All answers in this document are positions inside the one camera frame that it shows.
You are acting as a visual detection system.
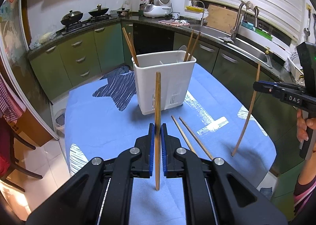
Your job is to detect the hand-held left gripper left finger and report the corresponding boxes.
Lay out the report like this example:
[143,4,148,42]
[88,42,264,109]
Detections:
[26,122,156,225]

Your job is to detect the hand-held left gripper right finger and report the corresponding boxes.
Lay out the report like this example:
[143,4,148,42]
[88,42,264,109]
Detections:
[161,123,288,225]

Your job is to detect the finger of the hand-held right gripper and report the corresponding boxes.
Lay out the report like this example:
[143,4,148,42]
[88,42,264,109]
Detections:
[253,82,309,107]
[257,80,307,92]

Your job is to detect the white plastic utensil holder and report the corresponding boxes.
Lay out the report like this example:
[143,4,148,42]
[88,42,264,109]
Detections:
[132,51,197,116]

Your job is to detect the pale spoon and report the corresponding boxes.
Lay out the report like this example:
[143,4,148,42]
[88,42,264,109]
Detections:
[176,45,188,64]

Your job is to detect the person's right forearm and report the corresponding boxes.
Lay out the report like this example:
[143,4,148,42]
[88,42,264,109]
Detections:
[293,161,316,217]

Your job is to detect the person's right hand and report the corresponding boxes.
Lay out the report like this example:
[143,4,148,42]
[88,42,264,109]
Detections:
[296,110,316,143]

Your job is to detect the hanging steel ladle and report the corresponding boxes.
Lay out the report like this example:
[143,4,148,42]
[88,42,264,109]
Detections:
[303,5,312,43]

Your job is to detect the steel kitchen sink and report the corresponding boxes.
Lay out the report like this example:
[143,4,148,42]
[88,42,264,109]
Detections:
[190,25,273,69]

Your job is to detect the green plastic tray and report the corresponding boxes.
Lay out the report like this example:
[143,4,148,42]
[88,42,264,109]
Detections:
[254,27,274,42]

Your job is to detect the blue star-print tablecloth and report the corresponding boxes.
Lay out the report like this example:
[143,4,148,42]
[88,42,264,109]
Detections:
[65,63,277,225]

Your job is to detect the tall steel faucet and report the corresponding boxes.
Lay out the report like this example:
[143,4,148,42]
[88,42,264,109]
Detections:
[229,0,260,40]

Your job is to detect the wooden cutting board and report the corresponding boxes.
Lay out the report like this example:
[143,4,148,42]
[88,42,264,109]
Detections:
[205,5,241,29]

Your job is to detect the grey trash can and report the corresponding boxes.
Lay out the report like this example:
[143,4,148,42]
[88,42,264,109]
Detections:
[55,108,67,135]

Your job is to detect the small steel faucet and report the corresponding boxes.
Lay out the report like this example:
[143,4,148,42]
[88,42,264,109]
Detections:
[193,0,206,27]

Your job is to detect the black built-in appliance front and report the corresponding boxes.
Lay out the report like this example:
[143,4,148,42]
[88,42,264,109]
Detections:
[133,23,175,68]

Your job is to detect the yellow sponge rack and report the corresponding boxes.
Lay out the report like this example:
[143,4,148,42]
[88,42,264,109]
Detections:
[186,5,205,13]

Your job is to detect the pink dish cloth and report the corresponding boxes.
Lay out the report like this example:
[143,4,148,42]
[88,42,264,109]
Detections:
[158,19,191,27]

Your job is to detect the wooden chair with red cushion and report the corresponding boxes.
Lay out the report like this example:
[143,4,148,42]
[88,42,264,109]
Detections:
[0,116,44,194]

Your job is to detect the white rice cooker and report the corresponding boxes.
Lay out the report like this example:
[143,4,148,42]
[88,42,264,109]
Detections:
[143,0,173,19]

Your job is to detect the black gas stove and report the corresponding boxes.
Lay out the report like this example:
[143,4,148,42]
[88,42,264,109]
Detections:
[60,14,112,33]

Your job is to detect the dark sauce bottles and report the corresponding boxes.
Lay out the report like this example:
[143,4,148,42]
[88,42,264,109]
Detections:
[139,0,155,11]

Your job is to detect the checkered apron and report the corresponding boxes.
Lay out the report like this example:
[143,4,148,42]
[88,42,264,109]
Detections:
[0,74,26,125]

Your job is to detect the plastic bag with food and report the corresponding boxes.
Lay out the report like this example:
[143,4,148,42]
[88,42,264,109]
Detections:
[29,31,59,49]

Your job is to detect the black wok with glass lid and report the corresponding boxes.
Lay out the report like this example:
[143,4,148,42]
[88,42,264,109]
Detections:
[60,10,84,26]

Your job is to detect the glass sliding door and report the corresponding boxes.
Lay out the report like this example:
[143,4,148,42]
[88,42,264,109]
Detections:
[0,0,60,142]

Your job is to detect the black wok with handle knob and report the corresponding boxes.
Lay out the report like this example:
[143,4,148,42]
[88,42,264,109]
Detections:
[88,4,110,17]

